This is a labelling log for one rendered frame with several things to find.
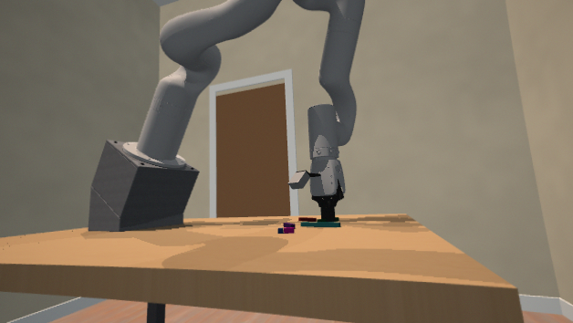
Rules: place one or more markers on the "turquoise rod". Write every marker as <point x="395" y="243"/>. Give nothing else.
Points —
<point x="307" y="224"/>

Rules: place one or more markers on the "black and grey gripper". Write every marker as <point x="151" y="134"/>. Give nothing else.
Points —
<point x="328" y="185"/>

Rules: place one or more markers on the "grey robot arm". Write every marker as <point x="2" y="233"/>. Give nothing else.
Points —
<point x="190" y="40"/>

